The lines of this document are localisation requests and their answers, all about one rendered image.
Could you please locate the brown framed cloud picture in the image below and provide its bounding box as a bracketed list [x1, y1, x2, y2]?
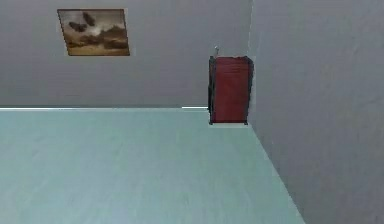
[56, 8, 131, 57]

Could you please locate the red cabinet with black frame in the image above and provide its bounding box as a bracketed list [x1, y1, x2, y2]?
[207, 55, 255, 126]

